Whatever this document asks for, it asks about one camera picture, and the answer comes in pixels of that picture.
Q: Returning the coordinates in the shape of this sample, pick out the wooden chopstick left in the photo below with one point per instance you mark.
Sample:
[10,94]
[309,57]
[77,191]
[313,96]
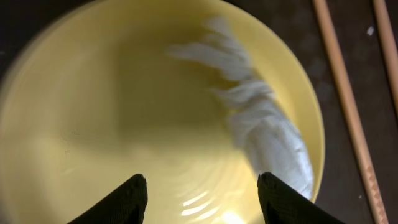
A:
[350,110]

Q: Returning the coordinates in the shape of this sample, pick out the wooden chopstick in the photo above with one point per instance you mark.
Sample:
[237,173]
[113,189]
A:
[389,48]
[350,110]

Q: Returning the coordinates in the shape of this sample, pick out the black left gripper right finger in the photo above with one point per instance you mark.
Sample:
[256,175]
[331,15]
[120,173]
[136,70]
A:
[281,204]

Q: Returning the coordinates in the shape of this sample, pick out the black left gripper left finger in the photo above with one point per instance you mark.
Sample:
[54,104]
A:
[125,205]

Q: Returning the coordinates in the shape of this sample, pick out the white napkin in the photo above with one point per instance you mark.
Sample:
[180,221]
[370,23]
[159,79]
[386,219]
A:
[269,139]

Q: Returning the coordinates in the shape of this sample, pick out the wooden chopstick right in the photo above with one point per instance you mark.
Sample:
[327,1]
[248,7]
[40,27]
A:
[389,48]

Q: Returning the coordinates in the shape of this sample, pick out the yellow plate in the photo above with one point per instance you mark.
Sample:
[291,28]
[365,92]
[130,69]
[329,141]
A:
[96,98]

